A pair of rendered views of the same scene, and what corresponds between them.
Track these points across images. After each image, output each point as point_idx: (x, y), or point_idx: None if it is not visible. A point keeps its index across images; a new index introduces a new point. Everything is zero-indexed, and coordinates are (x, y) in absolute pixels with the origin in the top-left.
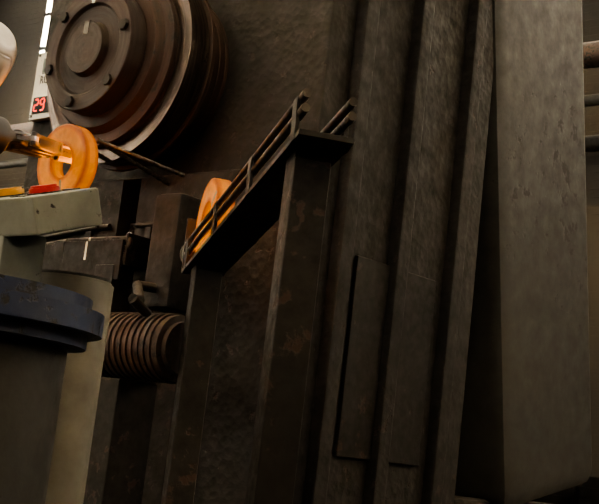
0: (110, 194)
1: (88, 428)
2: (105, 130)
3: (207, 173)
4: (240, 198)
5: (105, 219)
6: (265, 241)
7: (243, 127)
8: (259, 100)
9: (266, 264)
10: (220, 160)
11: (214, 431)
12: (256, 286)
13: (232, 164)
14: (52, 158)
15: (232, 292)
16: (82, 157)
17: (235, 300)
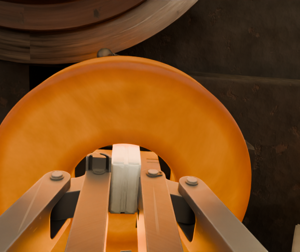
0: (1, 85)
1: None
2: (51, 0)
3: (212, 80)
4: (272, 122)
5: None
6: None
7: (234, 4)
8: None
9: None
10: (194, 47)
11: None
12: (292, 225)
13: (215, 56)
14: (115, 212)
15: (256, 230)
16: (234, 196)
17: (261, 238)
